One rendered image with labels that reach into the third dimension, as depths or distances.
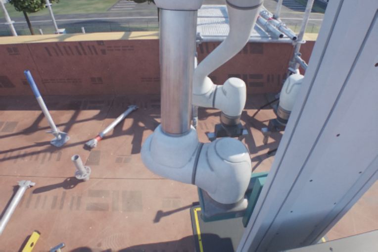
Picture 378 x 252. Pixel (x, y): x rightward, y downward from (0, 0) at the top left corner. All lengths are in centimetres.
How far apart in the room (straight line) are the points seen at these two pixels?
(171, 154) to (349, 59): 53
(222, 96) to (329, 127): 51
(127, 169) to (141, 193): 27
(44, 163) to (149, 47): 151
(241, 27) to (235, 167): 40
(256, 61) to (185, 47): 206
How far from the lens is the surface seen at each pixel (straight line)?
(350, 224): 199
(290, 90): 103
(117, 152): 210
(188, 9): 58
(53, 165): 224
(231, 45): 70
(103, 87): 285
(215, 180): 73
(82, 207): 187
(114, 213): 176
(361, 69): 45
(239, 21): 63
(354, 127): 56
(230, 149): 71
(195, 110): 190
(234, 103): 92
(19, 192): 213
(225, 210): 87
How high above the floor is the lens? 151
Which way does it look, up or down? 38 degrees down
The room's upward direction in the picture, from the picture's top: straight up
